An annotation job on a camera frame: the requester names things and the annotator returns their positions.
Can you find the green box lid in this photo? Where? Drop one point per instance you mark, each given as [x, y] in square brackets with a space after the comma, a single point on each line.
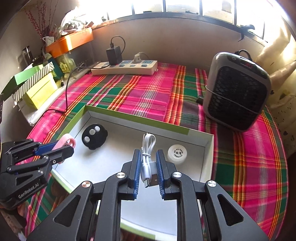
[17, 80]

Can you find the red berry branches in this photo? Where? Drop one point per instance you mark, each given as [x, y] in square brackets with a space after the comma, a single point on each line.
[41, 16]

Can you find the orange storage box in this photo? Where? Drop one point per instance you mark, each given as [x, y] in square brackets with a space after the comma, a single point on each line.
[70, 42]

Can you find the yellow green shoebox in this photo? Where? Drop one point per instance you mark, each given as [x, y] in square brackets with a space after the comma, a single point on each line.
[40, 92]

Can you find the grey portable heater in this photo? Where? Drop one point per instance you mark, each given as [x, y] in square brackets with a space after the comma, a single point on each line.
[236, 91]

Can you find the cream heart curtain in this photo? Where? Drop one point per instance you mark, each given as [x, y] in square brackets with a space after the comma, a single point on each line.
[278, 59]

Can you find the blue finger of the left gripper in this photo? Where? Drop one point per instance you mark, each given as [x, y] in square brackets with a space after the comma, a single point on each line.
[16, 151]
[50, 158]

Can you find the plaid bed cloth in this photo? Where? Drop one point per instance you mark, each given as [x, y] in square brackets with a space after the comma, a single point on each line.
[251, 166]

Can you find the black charger adapter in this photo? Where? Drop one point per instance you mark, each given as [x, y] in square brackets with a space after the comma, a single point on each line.
[114, 55]

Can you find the beige power strip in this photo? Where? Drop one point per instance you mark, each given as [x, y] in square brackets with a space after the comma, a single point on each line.
[145, 67]

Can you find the green white cardboard box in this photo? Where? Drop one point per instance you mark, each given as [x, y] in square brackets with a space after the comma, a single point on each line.
[149, 215]

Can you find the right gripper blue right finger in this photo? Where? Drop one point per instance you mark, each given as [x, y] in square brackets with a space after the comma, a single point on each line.
[205, 211]

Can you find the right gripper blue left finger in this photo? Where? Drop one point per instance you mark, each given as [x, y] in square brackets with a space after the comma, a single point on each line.
[92, 211]

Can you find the pink cable winder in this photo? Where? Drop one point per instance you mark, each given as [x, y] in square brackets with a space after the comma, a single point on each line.
[65, 140]

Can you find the beige plug on strip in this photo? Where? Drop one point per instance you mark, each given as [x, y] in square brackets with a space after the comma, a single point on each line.
[137, 59]

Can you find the black oval remote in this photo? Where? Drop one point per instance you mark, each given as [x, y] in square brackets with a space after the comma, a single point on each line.
[94, 136]

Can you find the yellow toy figure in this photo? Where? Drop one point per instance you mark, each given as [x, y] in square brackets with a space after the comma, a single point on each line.
[65, 63]

